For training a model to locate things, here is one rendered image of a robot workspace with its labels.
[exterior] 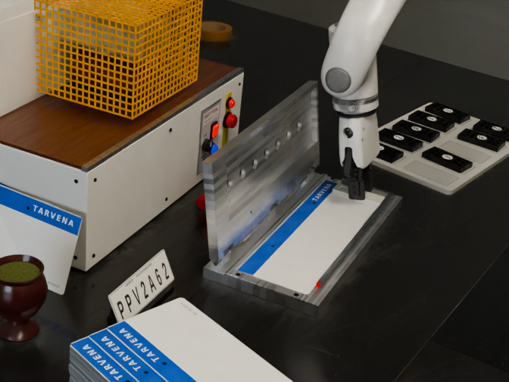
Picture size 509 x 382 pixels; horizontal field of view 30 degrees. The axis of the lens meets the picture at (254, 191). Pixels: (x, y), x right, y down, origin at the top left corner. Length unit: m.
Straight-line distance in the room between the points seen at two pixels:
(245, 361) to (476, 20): 2.84
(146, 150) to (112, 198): 0.11
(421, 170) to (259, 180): 0.47
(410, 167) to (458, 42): 1.98
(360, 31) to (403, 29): 2.43
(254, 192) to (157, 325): 0.45
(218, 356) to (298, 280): 0.36
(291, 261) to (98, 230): 0.33
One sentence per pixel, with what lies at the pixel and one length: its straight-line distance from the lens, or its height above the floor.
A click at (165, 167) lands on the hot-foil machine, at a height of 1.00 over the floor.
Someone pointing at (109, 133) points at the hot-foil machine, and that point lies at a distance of 1.61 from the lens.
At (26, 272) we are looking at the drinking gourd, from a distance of 1.41.
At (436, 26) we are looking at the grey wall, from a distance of 4.00.
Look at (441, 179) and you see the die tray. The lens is 2.01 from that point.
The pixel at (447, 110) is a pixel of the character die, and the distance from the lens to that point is 2.34.
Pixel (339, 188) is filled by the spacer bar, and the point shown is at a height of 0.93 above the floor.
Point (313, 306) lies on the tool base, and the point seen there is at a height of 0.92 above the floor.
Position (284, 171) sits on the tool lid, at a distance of 1.75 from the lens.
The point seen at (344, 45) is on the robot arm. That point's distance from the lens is 1.64.
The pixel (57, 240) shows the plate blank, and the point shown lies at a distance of 1.53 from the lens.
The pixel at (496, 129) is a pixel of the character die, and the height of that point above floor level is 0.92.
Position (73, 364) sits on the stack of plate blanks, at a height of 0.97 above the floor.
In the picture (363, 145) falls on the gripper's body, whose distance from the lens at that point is 1.76.
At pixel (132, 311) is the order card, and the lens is 1.47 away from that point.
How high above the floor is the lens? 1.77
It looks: 28 degrees down
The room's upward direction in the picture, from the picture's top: 6 degrees clockwise
